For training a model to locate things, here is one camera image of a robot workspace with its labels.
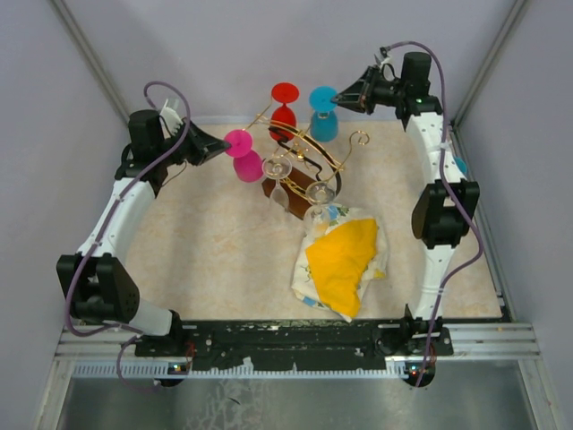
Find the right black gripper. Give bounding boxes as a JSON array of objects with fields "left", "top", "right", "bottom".
[{"left": 330, "top": 65, "right": 406, "bottom": 116}]

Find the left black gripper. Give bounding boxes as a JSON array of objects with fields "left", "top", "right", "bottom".
[{"left": 157, "top": 116, "right": 232, "bottom": 167}]

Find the pink wine glass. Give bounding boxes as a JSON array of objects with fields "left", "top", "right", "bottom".
[{"left": 224, "top": 129, "right": 263, "bottom": 183}]

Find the blue wine glass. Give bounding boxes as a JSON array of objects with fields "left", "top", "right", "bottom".
[
  {"left": 454, "top": 157, "right": 467, "bottom": 176},
  {"left": 309, "top": 86, "right": 338, "bottom": 142}
]

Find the red wine glass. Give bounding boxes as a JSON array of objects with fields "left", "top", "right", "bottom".
[{"left": 271, "top": 82, "right": 300, "bottom": 127}]

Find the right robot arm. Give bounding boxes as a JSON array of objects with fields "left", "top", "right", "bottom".
[{"left": 332, "top": 46, "right": 480, "bottom": 355}]

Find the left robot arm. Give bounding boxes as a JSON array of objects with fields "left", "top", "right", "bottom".
[{"left": 56, "top": 107, "right": 231, "bottom": 356}]

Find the clear wine glass left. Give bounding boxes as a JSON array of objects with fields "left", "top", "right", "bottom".
[{"left": 262, "top": 157, "right": 292, "bottom": 211}]

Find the clear wine glass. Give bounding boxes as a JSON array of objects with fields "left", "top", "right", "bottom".
[
  {"left": 304, "top": 181, "right": 336, "bottom": 238},
  {"left": 262, "top": 157, "right": 292, "bottom": 211}
]

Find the clear wine glass right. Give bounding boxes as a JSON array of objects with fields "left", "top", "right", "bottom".
[{"left": 304, "top": 181, "right": 336, "bottom": 238}]

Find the yellow floral cloth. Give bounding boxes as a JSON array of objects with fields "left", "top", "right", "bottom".
[{"left": 291, "top": 203, "right": 389, "bottom": 323}]

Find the gold wire glass rack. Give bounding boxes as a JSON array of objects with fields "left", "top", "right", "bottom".
[{"left": 242, "top": 100, "right": 370, "bottom": 219}]

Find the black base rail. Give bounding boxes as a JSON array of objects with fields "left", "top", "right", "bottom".
[{"left": 135, "top": 317, "right": 453, "bottom": 372}]

